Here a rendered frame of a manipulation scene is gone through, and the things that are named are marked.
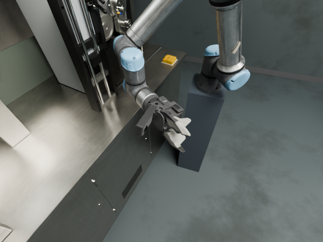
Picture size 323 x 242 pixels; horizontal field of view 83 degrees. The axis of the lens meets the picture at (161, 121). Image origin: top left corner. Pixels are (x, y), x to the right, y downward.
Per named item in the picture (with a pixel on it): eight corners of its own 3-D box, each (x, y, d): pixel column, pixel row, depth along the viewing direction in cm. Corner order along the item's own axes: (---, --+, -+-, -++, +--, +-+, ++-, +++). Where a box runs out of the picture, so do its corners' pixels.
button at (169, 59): (171, 65, 119) (171, 61, 117) (162, 62, 121) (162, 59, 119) (176, 60, 123) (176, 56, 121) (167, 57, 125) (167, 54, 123)
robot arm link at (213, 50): (215, 62, 103) (221, 39, 93) (229, 75, 95) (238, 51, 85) (196, 66, 100) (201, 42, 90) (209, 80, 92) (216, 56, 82)
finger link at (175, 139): (195, 145, 59) (179, 122, 62) (181, 153, 56) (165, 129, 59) (191, 149, 62) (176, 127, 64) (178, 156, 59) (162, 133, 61)
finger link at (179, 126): (201, 120, 52) (180, 110, 59) (186, 128, 49) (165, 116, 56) (201, 129, 54) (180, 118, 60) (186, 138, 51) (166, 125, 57)
